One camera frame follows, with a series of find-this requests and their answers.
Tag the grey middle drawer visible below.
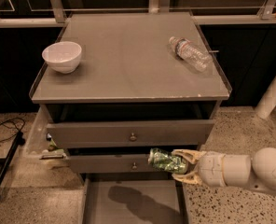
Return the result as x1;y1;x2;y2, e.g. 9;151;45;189
65;145;200;174

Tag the grey drawer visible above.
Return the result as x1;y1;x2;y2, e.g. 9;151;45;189
65;145;200;174
46;101;218;148
79;172;192;224

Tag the clutter beside cabinet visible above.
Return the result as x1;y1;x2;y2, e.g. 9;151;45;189
40;133;65;160

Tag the metal railing frame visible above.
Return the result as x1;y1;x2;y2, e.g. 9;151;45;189
0;0;276;28

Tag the green soda can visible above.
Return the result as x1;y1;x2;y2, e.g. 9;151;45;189
148;148;188;175

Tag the grey bottom drawer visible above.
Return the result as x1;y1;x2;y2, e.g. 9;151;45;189
79;172;192;224

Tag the white ceramic bowl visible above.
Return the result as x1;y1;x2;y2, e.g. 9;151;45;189
42;41;82;74

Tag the grey top drawer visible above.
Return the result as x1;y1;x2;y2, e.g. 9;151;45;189
46;101;218;148

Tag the brass drawer knob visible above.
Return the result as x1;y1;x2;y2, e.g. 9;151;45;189
131;162;137;171
129;133;137;142

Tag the black stand leg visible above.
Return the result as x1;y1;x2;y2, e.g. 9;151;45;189
0;132;25;186

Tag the brass middle drawer knob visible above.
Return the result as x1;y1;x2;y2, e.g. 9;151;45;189
131;162;137;171

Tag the grey drawer cabinet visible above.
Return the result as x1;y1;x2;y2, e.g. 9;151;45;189
28;11;232;224

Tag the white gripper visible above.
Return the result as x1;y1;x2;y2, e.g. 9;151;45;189
172;149;226;187

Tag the clear plastic water bottle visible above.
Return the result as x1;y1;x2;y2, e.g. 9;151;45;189
169;36;213;72

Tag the brass top drawer knob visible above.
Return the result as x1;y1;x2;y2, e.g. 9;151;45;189
129;133;137;142

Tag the black cable on floor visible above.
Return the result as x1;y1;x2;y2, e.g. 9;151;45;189
0;114;27;143

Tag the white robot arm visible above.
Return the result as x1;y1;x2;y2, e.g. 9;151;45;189
172;147;276;196

